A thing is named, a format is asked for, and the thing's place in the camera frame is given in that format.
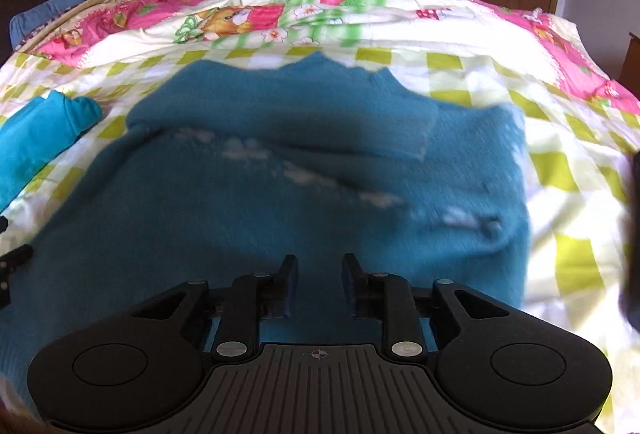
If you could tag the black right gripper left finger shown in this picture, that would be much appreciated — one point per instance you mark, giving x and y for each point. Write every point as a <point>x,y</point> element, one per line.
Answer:
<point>250,300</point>

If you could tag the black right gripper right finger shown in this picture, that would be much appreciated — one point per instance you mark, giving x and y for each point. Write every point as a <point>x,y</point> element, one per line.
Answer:
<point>387,299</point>

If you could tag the teal fuzzy sweater white flowers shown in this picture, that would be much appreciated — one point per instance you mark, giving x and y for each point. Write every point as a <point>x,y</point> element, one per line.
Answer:
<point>222,172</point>

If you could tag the bright turquoise folded garment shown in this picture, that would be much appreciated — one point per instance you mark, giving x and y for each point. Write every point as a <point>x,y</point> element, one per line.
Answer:
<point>43,129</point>

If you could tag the blue pillow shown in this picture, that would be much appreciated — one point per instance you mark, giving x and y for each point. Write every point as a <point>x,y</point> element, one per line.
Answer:
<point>25,23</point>

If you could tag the colourful checked cartoon bedspread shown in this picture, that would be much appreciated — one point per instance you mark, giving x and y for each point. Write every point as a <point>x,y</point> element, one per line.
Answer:
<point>582,129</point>

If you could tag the wooden side cabinet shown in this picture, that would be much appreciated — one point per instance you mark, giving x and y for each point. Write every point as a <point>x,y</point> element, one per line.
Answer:
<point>630,74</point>

